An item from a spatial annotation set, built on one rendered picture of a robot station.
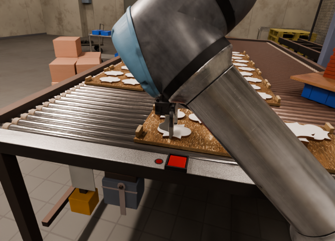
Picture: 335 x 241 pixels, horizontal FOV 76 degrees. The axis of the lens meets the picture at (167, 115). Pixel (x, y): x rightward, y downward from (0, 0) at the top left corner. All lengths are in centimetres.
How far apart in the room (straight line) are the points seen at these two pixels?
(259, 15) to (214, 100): 987
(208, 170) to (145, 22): 59
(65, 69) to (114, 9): 754
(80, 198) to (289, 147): 84
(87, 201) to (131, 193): 21
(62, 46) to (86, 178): 404
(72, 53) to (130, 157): 411
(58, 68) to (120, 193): 359
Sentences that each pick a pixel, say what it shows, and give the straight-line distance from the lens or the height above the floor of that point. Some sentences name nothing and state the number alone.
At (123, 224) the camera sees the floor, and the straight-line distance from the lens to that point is 177.
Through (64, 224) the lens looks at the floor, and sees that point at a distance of 187.
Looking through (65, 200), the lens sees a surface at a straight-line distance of 163.
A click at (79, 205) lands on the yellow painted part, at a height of 67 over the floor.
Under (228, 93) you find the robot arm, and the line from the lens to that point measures 28.
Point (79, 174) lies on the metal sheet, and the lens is 94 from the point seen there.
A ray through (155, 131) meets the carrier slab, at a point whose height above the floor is 94.
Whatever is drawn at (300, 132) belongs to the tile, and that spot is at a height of 99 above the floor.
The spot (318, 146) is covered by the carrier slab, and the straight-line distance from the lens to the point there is 106.
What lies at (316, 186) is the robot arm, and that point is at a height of 121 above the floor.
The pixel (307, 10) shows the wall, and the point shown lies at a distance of 1040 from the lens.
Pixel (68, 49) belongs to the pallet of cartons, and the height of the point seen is 62.
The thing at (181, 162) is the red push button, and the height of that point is 93.
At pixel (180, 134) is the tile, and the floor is 95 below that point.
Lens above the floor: 140
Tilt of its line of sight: 26 degrees down
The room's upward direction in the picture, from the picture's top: 3 degrees clockwise
